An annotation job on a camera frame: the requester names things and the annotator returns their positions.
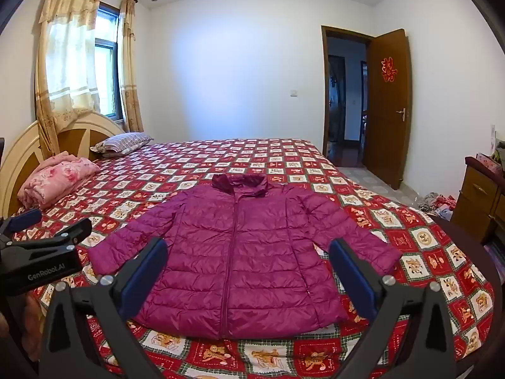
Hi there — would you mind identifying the window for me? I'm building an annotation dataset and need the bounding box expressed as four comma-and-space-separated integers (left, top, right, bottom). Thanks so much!
95, 2, 127, 123

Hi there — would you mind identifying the red bear print bedspread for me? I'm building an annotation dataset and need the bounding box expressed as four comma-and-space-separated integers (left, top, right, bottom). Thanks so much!
8, 138, 496, 379

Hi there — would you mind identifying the brown wooden dresser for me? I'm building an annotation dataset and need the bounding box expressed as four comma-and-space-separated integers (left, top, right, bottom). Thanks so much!
452, 156, 505, 245

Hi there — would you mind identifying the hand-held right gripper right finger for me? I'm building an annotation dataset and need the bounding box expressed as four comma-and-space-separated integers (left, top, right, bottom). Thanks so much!
328, 238, 468, 379

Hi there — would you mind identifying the wide beige curtain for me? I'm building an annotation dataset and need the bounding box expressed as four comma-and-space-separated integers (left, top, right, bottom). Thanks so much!
35, 0, 102, 159

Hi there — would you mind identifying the pink folded blanket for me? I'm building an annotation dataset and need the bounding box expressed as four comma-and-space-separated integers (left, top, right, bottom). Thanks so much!
17, 156, 101, 210

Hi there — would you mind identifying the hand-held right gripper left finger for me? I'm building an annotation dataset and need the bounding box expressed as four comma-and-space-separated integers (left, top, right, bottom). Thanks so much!
39, 237, 182, 379

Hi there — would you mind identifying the red paper door decoration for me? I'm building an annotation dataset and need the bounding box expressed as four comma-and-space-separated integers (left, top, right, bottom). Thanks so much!
381, 56, 398, 83

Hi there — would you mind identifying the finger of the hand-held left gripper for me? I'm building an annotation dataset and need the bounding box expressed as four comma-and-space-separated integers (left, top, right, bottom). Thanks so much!
11, 218, 93, 252
0, 208, 43, 242

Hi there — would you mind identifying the narrow beige curtain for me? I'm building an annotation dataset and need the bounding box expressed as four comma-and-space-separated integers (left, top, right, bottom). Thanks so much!
117, 0, 145, 134

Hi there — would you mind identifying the cream wooden headboard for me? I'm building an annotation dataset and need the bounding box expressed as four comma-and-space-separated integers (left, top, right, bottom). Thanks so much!
0, 111, 127, 216

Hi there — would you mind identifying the brown wooden door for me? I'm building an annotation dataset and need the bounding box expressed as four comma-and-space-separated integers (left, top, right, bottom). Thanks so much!
363, 28, 413, 190

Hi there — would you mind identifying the pile of clothes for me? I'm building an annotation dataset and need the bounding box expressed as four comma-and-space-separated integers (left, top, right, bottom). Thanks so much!
417, 191, 458, 222

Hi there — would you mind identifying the striped pillow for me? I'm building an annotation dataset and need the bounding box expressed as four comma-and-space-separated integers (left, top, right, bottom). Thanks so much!
90, 132, 154, 155

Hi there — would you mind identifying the purple down jacket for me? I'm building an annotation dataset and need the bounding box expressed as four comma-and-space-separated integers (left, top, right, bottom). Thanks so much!
87, 174, 403, 340

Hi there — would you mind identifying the brown door frame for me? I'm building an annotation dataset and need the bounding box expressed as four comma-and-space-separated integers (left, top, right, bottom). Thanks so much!
321, 25, 375, 168

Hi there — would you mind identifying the pink box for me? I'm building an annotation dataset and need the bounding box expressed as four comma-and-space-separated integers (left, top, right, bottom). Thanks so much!
475, 152, 505, 174

